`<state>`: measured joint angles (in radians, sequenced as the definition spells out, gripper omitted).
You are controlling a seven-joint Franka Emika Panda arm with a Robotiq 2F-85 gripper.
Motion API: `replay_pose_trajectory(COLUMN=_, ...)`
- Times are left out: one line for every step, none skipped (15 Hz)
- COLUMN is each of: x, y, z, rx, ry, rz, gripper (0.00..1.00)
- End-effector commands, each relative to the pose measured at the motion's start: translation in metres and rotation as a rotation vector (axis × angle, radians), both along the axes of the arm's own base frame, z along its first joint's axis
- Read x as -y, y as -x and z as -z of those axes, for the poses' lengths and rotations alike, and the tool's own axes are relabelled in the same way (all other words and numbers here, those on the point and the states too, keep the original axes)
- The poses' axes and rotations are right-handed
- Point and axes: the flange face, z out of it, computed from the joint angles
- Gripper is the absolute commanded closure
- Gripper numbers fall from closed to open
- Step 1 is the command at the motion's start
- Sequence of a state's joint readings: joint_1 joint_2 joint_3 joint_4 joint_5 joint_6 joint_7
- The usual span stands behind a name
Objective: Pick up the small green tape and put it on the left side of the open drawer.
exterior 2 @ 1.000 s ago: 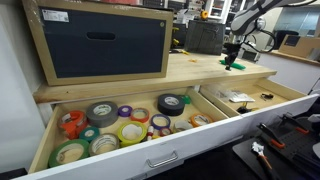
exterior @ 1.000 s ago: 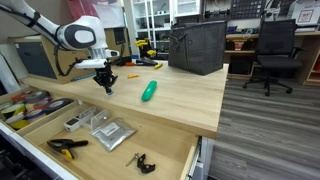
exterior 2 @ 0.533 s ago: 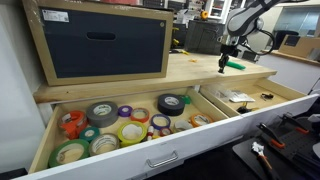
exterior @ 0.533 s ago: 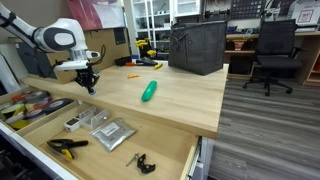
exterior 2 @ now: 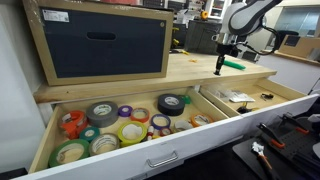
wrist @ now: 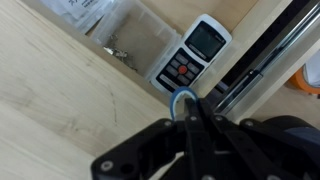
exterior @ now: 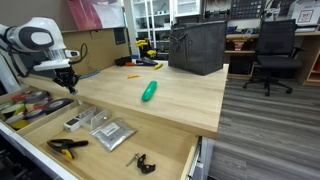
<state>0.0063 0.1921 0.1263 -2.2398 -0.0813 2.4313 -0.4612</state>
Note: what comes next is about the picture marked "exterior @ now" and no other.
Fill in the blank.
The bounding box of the yellow tape roll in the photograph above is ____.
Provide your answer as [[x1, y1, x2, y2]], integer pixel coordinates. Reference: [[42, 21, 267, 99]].
[[0, 102, 27, 117]]

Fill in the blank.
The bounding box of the black clamp with metal lever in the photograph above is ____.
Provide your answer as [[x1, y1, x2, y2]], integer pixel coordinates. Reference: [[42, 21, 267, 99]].
[[125, 152, 157, 175]]

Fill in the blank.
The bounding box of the white shelving unit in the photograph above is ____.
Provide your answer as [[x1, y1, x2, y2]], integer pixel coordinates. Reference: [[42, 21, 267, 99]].
[[123, 0, 204, 58]]

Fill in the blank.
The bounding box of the dark gray tote bag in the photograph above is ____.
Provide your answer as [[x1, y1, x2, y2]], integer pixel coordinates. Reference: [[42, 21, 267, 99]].
[[167, 20, 228, 77]]

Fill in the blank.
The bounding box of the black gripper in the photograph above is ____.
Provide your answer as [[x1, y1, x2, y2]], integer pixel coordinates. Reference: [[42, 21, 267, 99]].
[[52, 66, 81, 95]]

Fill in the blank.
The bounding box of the gray duct tape roll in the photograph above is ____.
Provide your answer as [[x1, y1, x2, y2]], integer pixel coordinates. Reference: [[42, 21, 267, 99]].
[[24, 90, 51, 104]]

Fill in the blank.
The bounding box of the clear plastic box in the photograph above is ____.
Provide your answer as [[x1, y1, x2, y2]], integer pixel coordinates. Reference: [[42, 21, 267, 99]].
[[77, 105, 111, 131]]

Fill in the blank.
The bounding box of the black office chair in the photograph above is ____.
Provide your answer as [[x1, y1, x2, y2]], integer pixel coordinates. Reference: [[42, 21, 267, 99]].
[[242, 19, 304, 98]]

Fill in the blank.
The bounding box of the yellow black spring clamp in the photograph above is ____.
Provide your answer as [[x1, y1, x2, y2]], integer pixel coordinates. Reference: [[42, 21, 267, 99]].
[[46, 138, 90, 160]]

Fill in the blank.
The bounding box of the wooden desk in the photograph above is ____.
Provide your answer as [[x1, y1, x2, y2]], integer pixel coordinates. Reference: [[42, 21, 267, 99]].
[[226, 31, 320, 86]]

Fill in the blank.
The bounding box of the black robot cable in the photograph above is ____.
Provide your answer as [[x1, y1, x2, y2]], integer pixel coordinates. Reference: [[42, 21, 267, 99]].
[[69, 42, 89, 66]]

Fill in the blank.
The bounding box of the blue tape roll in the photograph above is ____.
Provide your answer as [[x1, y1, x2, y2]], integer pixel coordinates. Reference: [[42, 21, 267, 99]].
[[24, 108, 46, 120]]

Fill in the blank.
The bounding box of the wooden drawer with tools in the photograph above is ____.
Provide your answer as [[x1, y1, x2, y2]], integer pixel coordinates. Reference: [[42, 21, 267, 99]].
[[14, 99, 201, 180]]

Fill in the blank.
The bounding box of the wooden box with black panel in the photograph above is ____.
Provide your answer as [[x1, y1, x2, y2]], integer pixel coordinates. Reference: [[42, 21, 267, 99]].
[[61, 27, 131, 79]]

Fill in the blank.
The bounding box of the green marker pen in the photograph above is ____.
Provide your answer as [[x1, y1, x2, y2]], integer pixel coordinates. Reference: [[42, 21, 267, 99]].
[[141, 80, 158, 102]]

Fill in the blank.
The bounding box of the large black tape roll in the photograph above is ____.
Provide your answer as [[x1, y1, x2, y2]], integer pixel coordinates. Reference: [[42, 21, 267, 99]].
[[42, 97, 74, 114]]

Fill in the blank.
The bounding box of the yellow handled black tool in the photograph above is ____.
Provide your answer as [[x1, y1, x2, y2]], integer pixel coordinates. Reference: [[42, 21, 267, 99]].
[[133, 57, 164, 70]]

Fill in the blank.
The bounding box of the red orange tape roll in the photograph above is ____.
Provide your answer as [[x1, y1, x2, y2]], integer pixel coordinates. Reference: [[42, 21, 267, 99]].
[[32, 100, 49, 110]]

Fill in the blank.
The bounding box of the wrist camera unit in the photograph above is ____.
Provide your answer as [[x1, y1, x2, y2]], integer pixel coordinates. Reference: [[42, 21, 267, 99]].
[[64, 49, 81, 60]]

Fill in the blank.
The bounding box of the white printed cardboard box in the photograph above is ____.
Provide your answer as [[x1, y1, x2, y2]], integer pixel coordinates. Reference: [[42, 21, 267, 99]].
[[288, 0, 320, 25]]

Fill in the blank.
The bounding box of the wooden drawer with tapes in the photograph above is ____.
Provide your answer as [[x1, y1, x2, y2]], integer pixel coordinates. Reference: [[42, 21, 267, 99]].
[[0, 85, 83, 134]]

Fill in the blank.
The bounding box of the silver foil bag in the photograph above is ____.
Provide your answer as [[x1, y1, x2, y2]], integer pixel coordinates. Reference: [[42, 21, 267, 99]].
[[89, 118, 138, 153]]

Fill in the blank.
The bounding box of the metal drawer slide rail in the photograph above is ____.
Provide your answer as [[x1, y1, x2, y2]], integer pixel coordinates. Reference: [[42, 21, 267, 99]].
[[188, 136, 203, 180]]

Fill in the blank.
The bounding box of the white digital gauge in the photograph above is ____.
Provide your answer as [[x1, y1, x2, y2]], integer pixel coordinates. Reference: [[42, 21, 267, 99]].
[[63, 116, 81, 133]]

